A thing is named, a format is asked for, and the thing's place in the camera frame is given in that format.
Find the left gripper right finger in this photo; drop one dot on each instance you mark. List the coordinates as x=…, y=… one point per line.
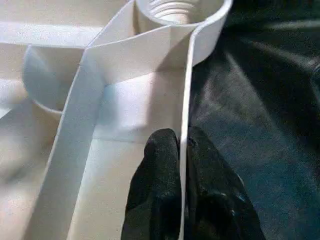
x=220, y=200

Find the white plastic table top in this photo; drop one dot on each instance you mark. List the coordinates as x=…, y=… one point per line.
x=112, y=100

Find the black work mat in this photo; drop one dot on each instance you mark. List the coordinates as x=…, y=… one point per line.
x=262, y=112

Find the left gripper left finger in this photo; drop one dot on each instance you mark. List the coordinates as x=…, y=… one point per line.
x=155, y=187

